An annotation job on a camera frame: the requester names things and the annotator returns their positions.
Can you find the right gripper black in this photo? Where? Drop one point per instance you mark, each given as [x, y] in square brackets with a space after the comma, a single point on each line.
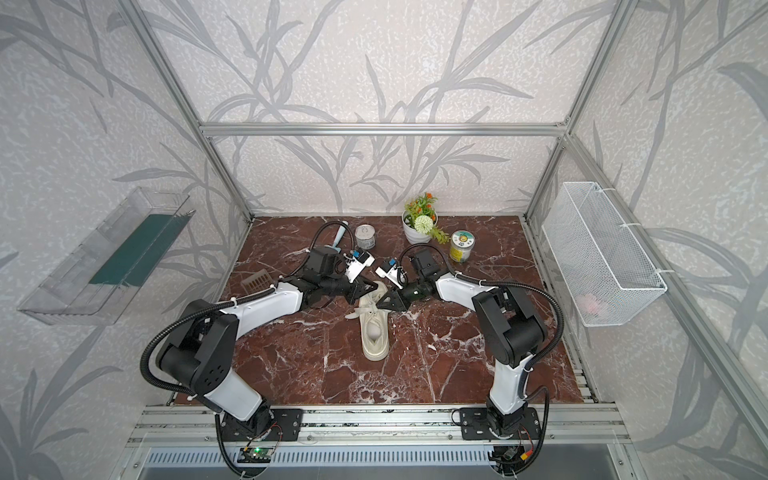
[402, 291]

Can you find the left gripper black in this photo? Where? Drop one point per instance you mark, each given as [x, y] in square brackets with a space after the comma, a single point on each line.
[349, 287]

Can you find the cream white sneaker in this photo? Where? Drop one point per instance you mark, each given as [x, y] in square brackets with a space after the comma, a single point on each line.
[374, 333]

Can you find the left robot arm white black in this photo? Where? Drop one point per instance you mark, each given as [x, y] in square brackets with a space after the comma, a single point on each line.
[194, 355]

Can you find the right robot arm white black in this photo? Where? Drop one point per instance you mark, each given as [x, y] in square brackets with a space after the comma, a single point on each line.
[513, 330]

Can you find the small silver tin can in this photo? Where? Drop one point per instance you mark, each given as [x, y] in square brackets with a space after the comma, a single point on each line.
[365, 237]

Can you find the light blue plastic trowel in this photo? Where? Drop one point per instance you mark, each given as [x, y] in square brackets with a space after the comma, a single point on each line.
[340, 233]

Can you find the white pot with flowers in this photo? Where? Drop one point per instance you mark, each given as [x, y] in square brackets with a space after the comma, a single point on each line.
[420, 221]

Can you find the yellow sunflower seed can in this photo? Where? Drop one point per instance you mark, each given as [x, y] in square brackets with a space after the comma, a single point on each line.
[462, 243]

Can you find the left green circuit board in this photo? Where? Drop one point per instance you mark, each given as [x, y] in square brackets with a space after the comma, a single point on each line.
[255, 455]

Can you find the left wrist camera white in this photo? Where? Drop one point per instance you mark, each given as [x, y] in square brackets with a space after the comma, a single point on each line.
[356, 263]

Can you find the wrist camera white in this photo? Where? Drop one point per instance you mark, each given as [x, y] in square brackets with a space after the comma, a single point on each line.
[356, 263]
[392, 271]

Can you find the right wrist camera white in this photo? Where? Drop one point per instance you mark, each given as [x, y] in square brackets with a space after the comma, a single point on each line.
[392, 271]

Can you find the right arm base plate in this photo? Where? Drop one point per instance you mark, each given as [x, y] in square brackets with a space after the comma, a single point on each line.
[485, 423]

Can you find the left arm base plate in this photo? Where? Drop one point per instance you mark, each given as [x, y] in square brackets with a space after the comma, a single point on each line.
[266, 424]

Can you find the aluminium frame crossbar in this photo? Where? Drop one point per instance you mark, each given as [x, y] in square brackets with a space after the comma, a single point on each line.
[219, 129]

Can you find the white wire mesh basket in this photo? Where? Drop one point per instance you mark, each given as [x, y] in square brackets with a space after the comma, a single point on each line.
[609, 275]

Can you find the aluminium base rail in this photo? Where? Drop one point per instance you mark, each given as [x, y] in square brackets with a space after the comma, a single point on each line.
[377, 425]

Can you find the clear plastic wall shelf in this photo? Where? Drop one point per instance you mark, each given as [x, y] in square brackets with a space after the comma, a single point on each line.
[95, 283]

